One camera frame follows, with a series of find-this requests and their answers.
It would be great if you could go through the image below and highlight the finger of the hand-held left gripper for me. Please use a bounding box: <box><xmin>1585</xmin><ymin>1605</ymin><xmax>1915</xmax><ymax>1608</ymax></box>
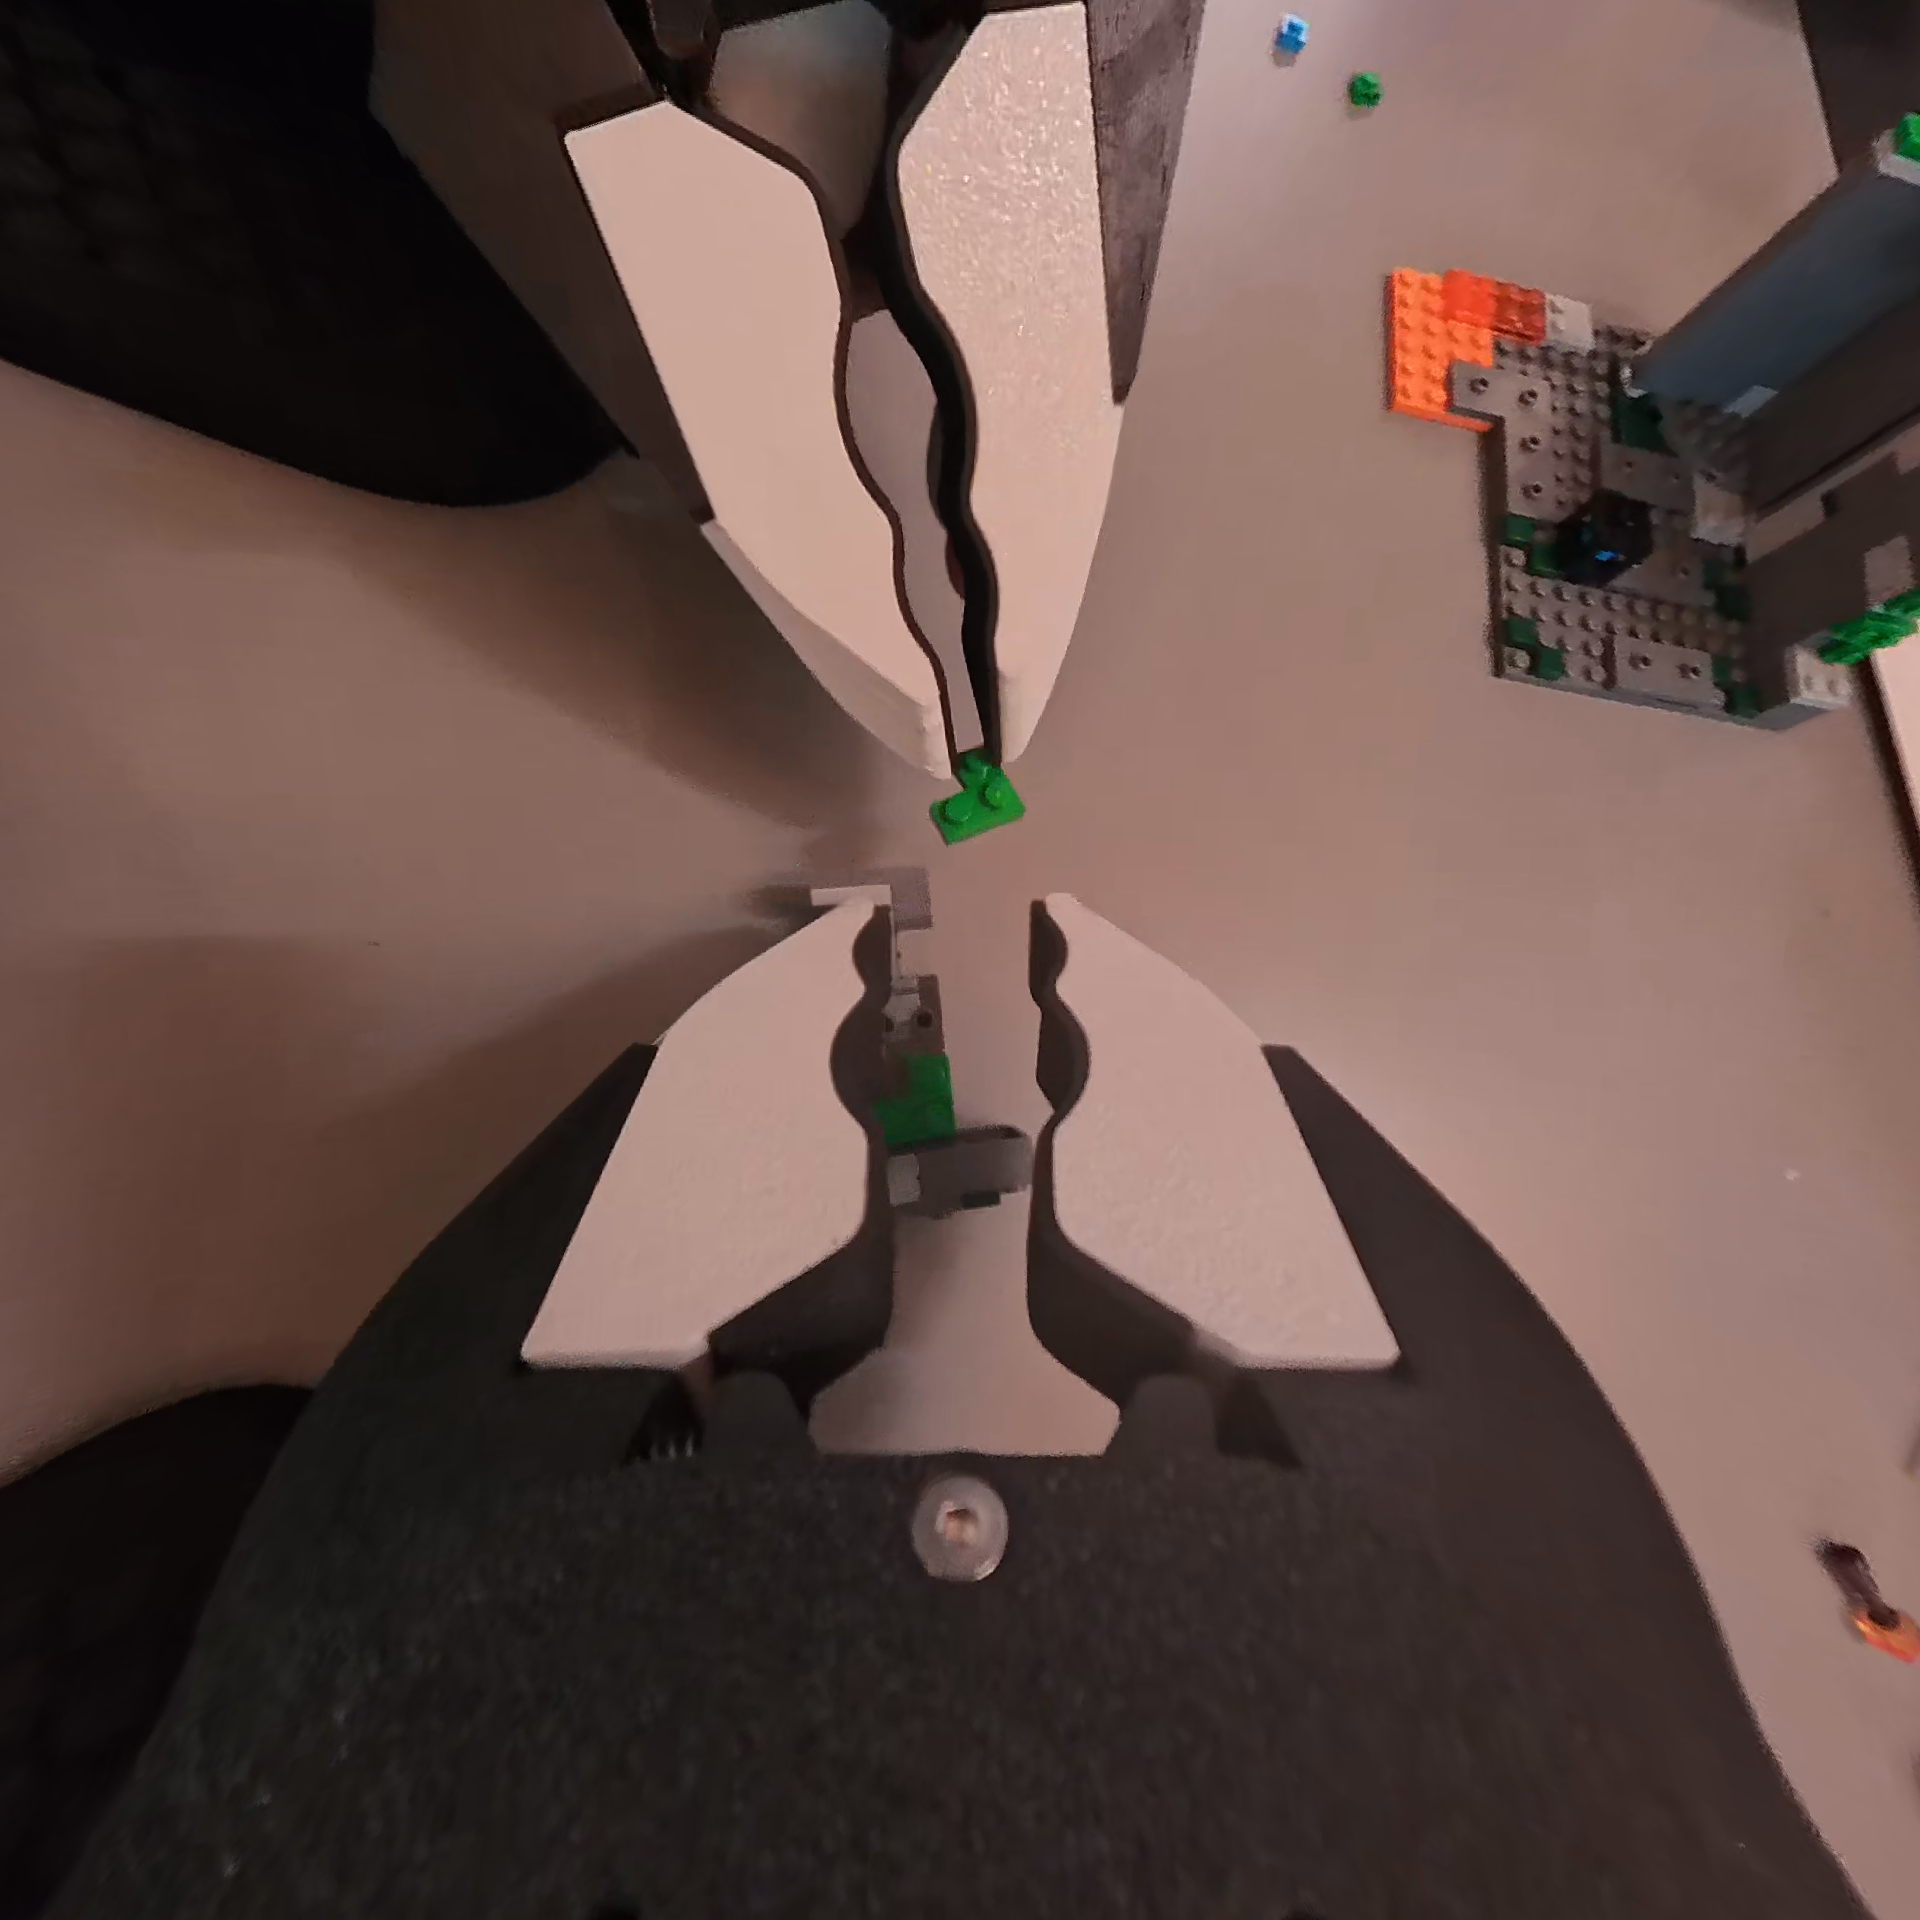
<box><xmin>888</xmin><ymin>0</ymin><xmax>1127</xmax><ymax>777</ymax></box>
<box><xmin>566</xmin><ymin>90</ymin><xmax>980</xmax><ymax>789</ymax></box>

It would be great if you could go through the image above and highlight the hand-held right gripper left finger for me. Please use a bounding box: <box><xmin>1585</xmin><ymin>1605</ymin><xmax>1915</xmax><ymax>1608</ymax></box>
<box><xmin>520</xmin><ymin>901</ymin><xmax>916</xmax><ymax>1375</ymax></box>

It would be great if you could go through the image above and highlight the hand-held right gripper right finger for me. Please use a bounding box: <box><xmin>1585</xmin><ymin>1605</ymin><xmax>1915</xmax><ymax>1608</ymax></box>
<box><xmin>1026</xmin><ymin>891</ymin><xmax>1404</xmax><ymax>1375</ymax></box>

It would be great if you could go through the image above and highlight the grey white brick column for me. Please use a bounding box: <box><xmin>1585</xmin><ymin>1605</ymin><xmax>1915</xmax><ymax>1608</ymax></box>
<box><xmin>811</xmin><ymin>878</ymin><xmax>963</xmax><ymax>1155</ymax></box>

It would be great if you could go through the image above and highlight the black quilted wrist rest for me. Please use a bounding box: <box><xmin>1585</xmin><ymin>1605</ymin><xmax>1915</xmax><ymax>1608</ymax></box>
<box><xmin>0</xmin><ymin>1381</ymin><xmax>318</xmax><ymax>1920</ymax></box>
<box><xmin>0</xmin><ymin>0</ymin><xmax>634</xmax><ymax>511</ymax></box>

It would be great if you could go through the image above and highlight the orange brick plate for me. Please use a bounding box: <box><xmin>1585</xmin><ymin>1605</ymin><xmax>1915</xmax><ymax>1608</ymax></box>
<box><xmin>1388</xmin><ymin>272</ymin><xmax>1585</xmax><ymax>415</ymax></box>

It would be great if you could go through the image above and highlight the grey green brick tower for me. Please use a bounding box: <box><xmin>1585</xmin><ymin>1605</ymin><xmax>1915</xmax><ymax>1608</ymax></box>
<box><xmin>1492</xmin><ymin>121</ymin><xmax>1920</xmax><ymax>728</ymax></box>

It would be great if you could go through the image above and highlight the pile of colourful brick figures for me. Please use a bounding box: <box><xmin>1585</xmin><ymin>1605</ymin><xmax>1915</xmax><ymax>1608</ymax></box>
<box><xmin>1823</xmin><ymin>1539</ymin><xmax>1920</xmax><ymax>1665</ymax></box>

